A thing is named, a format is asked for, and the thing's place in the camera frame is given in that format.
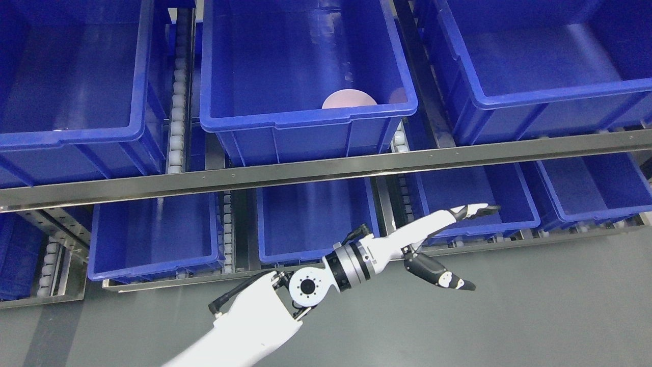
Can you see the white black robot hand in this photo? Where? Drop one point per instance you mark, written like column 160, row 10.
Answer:
column 405, row 242

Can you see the pink bowl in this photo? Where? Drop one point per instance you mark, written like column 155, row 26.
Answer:
column 348, row 98

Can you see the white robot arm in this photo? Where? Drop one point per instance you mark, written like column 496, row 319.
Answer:
column 263, row 312

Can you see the steel shelf rack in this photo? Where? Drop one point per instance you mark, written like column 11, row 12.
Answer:
column 46, row 227

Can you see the lower middle blue bin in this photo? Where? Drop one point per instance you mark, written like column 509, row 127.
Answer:
column 302, row 222

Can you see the blue bin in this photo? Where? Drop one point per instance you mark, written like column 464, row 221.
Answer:
column 268, row 66
column 85, row 88
column 302, row 222
column 153, row 238
column 503, row 185
column 586, row 189
column 519, row 70

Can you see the lower right blue bin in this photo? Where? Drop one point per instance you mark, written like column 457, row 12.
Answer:
column 586, row 189

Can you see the upper right blue bin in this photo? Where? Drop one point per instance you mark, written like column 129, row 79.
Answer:
column 519, row 70

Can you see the upper middle blue bin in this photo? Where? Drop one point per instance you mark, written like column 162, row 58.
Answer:
column 268, row 66

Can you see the lower left blue bin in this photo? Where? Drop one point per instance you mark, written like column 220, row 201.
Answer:
column 153, row 238

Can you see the upper left blue bin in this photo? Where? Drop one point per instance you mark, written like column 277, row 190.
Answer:
column 85, row 88

